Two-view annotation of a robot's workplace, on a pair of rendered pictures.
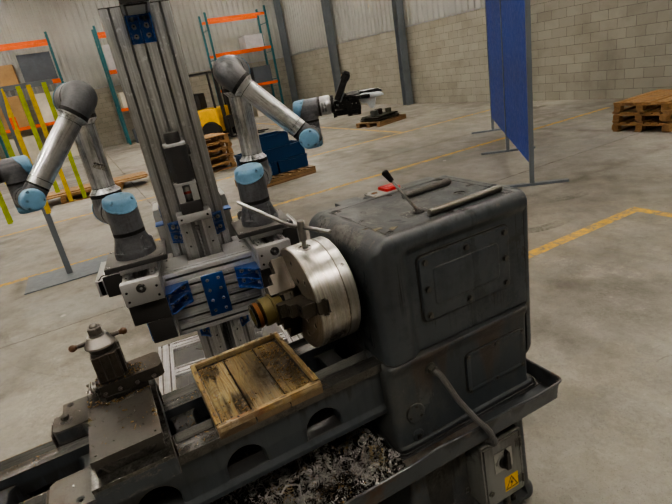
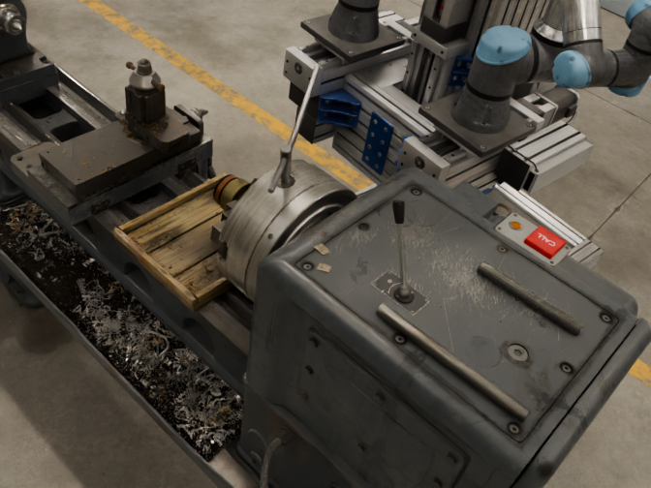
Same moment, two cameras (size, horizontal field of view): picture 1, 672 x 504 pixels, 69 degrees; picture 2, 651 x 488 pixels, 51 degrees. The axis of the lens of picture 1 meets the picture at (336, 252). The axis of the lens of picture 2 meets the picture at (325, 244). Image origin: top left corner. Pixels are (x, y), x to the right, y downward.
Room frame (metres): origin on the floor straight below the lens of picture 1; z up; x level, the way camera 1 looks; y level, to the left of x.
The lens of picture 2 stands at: (0.87, -0.86, 2.11)
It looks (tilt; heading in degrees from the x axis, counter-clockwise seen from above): 44 degrees down; 58
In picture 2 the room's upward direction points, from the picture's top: 11 degrees clockwise
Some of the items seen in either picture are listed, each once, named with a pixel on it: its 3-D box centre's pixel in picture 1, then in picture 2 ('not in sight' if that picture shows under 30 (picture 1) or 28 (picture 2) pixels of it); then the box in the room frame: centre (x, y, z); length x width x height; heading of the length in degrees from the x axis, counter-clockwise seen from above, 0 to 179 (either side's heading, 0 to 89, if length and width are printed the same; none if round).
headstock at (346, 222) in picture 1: (418, 256); (436, 348); (1.53, -0.27, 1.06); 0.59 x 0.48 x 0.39; 114
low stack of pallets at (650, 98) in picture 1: (661, 109); not in sight; (7.51, -5.32, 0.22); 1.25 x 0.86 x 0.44; 117
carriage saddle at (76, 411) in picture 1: (110, 434); (114, 153); (1.10, 0.68, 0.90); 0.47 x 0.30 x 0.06; 24
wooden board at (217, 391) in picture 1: (252, 378); (209, 235); (1.26, 0.31, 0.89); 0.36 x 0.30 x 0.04; 24
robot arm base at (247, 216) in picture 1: (257, 209); (484, 100); (1.96, 0.28, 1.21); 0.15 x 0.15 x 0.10
